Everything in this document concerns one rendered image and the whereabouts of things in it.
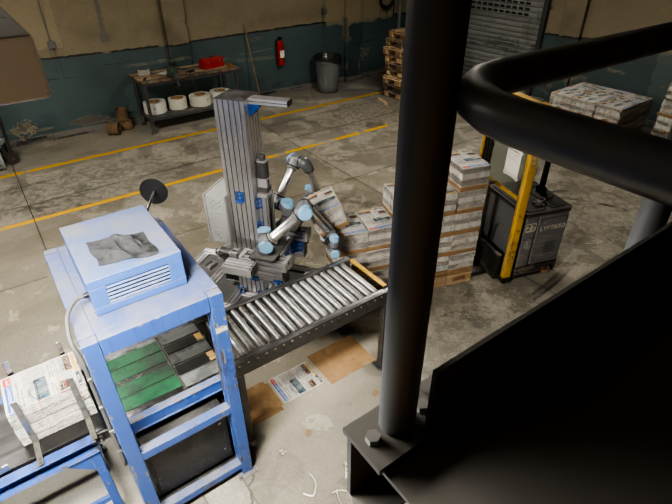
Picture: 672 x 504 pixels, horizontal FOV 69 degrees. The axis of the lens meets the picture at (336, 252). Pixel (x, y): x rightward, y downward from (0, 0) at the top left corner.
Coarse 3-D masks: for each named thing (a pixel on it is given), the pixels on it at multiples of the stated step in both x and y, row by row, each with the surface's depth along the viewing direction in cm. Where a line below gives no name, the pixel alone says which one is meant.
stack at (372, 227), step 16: (352, 224) 442; (368, 224) 441; (384, 224) 441; (448, 224) 458; (352, 240) 432; (368, 240) 440; (384, 240) 444; (448, 240) 469; (352, 256) 442; (368, 256) 449; (384, 256) 454; (448, 256) 480; (384, 272) 465
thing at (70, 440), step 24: (0, 408) 279; (96, 408) 280; (0, 432) 266; (72, 432) 266; (96, 432) 267; (0, 456) 254; (24, 456) 254; (48, 456) 254; (72, 456) 264; (0, 480) 244; (24, 480) 253
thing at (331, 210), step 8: (328, 200) 425; (336, 200) 420; (320, 208) 419; (328, 208) 414; (336, 208) 415; (328, 216) 417; (336, 216) 419; (344, 216) 421; (336, 224) 423; (320, 232) 423
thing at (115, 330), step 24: (48, 264) 268; (72, 264) 267; (192, 264) 267; (72, 288) 250; (192, 288) 250; (72, 312) 234; (120, 312) 235; (144, 312) 235; (168, 312) 234; (192, 312) 242; (96, 336) 221; (120, 336) 224; (144, 336) 231
